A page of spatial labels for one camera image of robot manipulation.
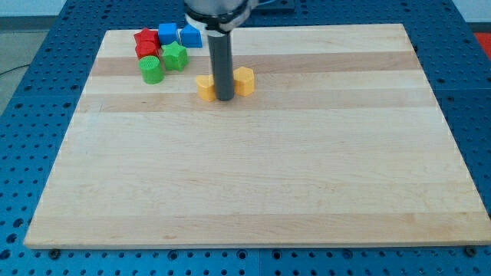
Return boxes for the red block rear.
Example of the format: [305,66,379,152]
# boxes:
[133,28,160,48]

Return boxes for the yellow hexagon block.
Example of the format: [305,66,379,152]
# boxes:
[233,67,255,97]

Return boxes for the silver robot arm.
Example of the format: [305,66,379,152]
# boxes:
[184,0,259,101]

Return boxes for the blue pentagon block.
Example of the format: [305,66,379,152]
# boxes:
[180,25,203,48]

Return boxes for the wooden board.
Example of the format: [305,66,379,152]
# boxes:
[25,24,490,249]

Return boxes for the yellow heart block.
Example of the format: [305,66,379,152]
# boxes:
[196,75,216,102]

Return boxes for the blue cube block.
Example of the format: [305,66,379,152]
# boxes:
[157,23,179,45]

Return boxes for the red block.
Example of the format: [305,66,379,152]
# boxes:
[133,28,160,48]
[135,41,160,60]

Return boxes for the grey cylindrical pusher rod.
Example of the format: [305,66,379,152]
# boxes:
[208,31,235,101]

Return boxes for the black cable on floor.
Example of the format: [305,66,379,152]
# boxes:
[0,63,31,77]

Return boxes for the green cylinder block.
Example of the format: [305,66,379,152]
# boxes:
[138,55,164,84]

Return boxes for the red block front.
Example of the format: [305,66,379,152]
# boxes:
[135,41,160,60]

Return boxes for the green star block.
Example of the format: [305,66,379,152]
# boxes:
[161,41,189,71]

